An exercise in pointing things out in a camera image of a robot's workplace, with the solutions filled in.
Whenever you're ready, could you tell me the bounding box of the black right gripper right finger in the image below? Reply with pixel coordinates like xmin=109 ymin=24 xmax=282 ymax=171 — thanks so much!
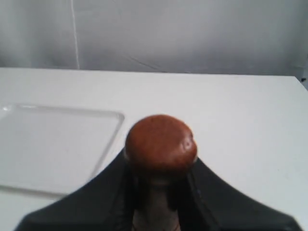
xmin=171 ymin=159 xmax=302 ymax=231

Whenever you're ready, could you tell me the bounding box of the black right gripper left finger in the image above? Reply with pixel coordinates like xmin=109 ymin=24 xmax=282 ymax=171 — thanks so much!
xmin=18 ymin=151 xmax=136 ymax=231

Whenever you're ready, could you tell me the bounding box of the brown wooden pestle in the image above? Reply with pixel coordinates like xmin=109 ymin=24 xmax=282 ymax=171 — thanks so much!
xmin=124 ymin=115 xmax=197 ymax=231

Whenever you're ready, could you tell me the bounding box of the white rectangular plastic tray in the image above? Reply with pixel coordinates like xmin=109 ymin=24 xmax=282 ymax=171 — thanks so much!
xmin=0 ymin=103 xmax=125 ymax=198

